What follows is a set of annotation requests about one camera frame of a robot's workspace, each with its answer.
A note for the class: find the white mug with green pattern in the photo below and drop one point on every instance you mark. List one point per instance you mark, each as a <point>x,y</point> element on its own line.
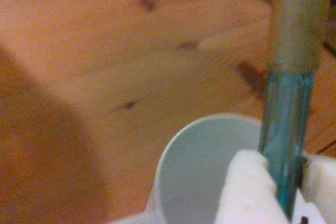
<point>199,161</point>

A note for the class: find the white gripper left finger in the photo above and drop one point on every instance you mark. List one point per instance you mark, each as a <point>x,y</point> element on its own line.
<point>246,195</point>

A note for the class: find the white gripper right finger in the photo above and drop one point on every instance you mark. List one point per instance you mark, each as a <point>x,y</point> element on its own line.
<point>323,182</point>

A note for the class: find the green transparent pen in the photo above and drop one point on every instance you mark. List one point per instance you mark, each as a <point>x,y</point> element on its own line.
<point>291,77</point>

